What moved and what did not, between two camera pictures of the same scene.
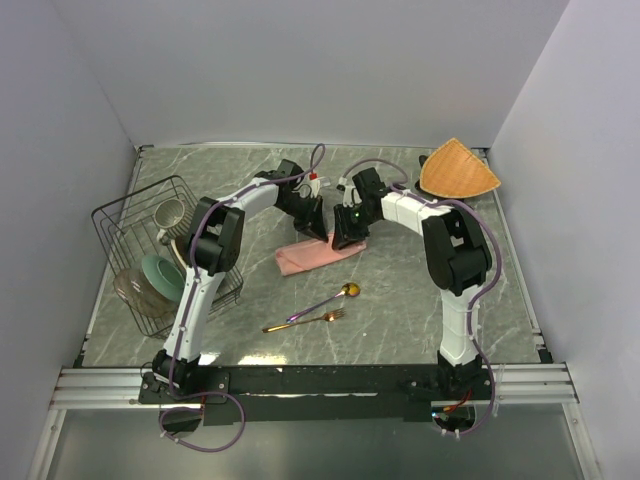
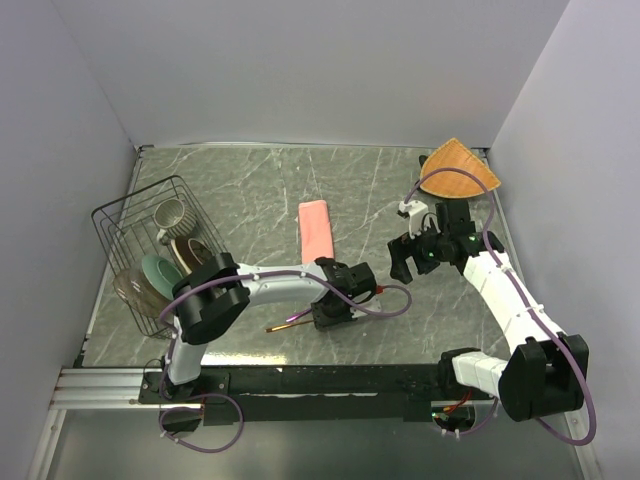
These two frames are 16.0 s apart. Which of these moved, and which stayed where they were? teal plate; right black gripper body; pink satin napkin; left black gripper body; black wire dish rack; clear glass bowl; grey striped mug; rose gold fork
Moved: left black gripper body; pink satin napkin; right black gripper body
Stayed: grey striped mug; black wire dish rack; clear glass bowl; teal plate; rose gold fork
